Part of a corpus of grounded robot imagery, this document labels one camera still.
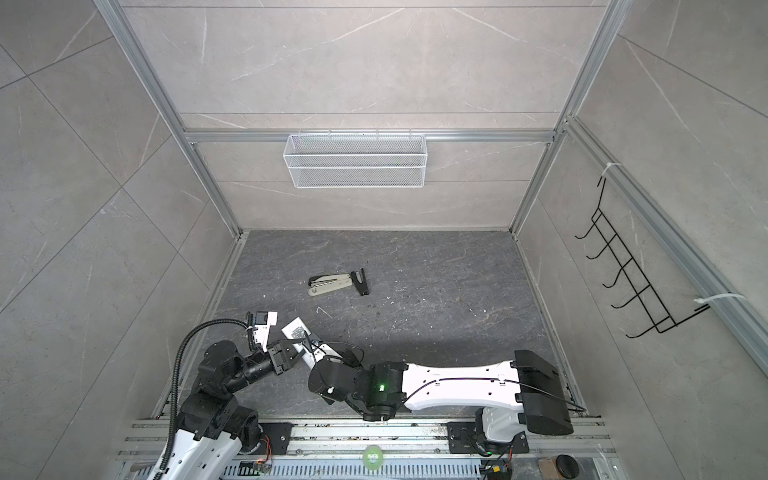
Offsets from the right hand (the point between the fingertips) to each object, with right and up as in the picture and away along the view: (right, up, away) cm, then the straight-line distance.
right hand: (321, 362), depth 69 cm
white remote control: (+1, +7, -12) cm, 14 cm away
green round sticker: (+12, -24, +3) cm, 27 cm away
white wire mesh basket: (+5, +58, +32) cm, 66 cm away
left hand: (-3, +5, +1) cm, 6 cm away
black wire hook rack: (+72, +16, -5) cm, 74 cm away
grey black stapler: (-6, +16, +32) cm, 36 cm away
